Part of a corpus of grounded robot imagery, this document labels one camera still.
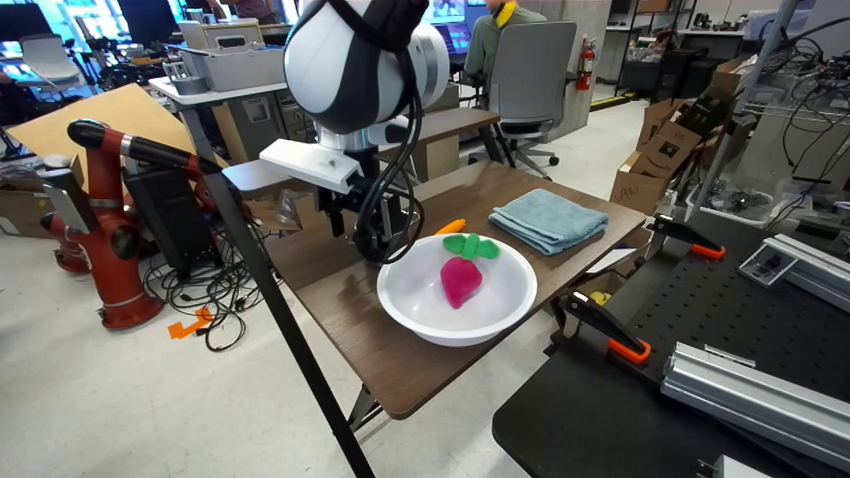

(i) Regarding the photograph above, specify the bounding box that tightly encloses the pink and green toy radish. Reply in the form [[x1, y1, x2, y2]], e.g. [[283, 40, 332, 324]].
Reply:
[[441, 232, 500, 308]]

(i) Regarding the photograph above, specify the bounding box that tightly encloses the person in green shirt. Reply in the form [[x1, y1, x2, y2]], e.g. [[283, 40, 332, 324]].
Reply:
[[461, 0, 545, 84]]

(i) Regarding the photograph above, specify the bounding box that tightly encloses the red fire extinguisher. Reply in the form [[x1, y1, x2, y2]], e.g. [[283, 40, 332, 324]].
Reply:
[[573, 35, 594, 93]]

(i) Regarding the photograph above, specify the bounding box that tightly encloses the brown wooden table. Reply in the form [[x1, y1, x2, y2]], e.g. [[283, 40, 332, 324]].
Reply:
[[267, 161, 645, 420]]

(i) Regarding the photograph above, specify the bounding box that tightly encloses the silver aluminium extrusion rail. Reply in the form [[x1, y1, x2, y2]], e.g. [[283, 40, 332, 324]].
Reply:
[[662, 343, 850, 473], [737, 232, 850, 312]]

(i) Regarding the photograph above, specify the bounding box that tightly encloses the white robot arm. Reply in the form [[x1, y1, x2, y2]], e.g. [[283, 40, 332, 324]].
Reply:
[[259, 0, 449, 262]]

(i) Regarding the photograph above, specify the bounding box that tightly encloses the black tripod leg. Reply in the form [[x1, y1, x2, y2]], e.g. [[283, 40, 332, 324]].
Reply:
[[201, 171, 374, 478]]

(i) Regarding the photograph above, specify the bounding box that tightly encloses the orange toy carrot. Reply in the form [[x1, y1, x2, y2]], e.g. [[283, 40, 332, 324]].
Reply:
[[436, 217, 467, 232]]

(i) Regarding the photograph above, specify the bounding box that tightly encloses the blue folded towel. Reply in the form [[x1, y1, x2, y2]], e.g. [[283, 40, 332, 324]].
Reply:
[[489, 187, 609, 255]]

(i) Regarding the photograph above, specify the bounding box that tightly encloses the black perforated breadboard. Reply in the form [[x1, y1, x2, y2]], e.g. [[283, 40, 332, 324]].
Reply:
[[490, 217, 850, 478]]

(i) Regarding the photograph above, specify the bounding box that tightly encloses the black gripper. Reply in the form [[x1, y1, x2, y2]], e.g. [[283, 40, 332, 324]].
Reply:
[[318, 149, 425, 262]]

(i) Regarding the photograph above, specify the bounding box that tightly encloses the cardboard box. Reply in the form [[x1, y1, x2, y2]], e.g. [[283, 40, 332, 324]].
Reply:
[[610, 97, 700, 214]]

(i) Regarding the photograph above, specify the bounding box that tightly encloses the red robot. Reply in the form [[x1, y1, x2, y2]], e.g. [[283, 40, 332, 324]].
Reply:
[[42, 118, 217, 331]]

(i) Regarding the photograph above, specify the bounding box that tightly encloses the orange black clamp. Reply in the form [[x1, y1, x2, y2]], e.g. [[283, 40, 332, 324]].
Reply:
[[565, 288, 652, 367], [651, 214, 724, 262]]

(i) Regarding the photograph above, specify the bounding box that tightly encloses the grey office chair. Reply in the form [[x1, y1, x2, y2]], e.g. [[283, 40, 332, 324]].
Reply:
[[485, 20, 575, 174]]

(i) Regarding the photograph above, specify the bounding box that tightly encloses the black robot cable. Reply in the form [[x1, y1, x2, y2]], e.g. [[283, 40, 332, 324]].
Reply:
[[352, 0, 429, 266]]

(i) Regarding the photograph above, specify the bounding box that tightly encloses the white plastic bowl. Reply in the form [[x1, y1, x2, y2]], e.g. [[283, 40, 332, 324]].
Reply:
[[376, 232, 537, 347]]

